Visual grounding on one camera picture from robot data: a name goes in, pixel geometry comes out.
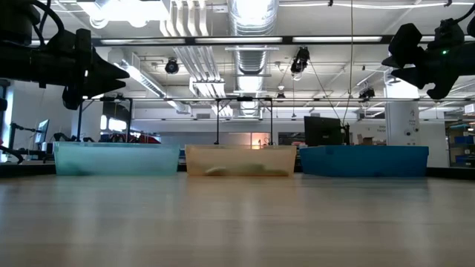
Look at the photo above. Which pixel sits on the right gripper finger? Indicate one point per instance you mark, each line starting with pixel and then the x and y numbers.
pixel 406 42
pixel 410 77

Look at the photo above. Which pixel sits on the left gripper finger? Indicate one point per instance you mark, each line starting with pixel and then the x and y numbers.
pixel 104 68
pixel 102 88

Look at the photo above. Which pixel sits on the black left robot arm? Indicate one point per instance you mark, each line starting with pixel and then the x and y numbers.
pixel 33 66

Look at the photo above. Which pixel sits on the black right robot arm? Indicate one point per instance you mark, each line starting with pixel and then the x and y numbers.
pixel 472 59

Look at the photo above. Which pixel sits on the white pillar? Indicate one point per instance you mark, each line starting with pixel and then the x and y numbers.
pixel 402 118

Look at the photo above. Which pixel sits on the red object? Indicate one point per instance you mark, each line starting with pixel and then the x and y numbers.
pixel 141 139

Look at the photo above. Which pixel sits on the translucent green plastic bin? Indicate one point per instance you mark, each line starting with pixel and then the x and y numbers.
pixel 111 159

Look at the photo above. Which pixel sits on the small desk monitor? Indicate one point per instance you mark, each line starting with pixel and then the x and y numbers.
pixel 42 131

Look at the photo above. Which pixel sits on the cardboard box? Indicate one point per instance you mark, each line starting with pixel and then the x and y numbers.
pixel 367 141

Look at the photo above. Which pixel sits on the shelf with blue bins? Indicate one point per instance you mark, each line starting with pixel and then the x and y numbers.
pixel 462 141

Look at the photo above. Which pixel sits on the black overhead light bar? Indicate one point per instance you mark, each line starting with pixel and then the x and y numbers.
pixel 189 40

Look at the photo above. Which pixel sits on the white ceiling pipes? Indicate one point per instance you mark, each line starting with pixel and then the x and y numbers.
pixel 193 55

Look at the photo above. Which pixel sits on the dark teal plastic bin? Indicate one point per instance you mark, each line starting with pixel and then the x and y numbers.
pixel 363 161

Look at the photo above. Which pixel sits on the black monitor back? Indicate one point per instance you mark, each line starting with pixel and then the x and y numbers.
pixel 323 131

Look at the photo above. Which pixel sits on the translucent orange plastic bin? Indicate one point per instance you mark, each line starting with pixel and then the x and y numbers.
pixel 241 155

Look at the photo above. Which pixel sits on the black background rig frame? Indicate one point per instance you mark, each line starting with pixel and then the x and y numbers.
pixel 79 122
pixel 245 99

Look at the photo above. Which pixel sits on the black hanging camera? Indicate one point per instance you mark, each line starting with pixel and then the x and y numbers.
pixel 300 61
pixel 366 93
pixel 171 66

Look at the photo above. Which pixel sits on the silver ceiling duct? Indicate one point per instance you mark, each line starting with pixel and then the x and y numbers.
pixel 252 59

